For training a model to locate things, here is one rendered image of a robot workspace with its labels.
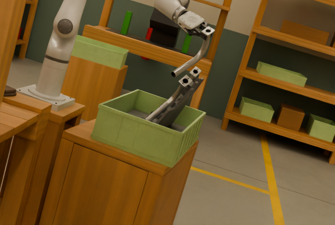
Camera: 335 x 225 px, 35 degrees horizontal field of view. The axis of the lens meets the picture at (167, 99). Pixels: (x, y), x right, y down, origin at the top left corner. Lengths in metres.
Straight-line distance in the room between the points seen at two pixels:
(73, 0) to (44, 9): 5.43
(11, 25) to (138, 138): 0.91
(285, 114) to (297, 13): 1.41
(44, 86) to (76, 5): 0.42
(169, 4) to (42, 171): 1.01
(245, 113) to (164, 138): 4.71
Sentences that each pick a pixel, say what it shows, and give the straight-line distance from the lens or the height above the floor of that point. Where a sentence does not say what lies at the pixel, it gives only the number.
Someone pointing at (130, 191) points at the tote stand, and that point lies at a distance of 2.46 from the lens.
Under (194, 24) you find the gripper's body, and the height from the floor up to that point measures 1.42.
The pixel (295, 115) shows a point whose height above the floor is 0.46.
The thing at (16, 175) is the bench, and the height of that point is 0.55.
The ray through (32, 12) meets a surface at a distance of 7.89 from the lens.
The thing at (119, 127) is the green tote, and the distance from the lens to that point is 2.45.
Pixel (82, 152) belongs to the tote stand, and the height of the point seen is 0.72.
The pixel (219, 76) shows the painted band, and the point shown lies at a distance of 7.56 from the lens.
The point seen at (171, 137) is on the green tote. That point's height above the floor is 0.93.
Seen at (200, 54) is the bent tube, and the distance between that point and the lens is 2.59.
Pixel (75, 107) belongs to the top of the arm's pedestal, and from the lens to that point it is 2.75.
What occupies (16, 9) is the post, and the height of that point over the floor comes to 1.35.
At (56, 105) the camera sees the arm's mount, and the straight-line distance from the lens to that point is 2.57.
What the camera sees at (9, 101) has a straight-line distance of 2.43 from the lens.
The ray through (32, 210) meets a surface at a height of 0.35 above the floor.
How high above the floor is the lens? 1.55
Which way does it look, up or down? 11 degrees down
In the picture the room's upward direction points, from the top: 17 degrees clockwise
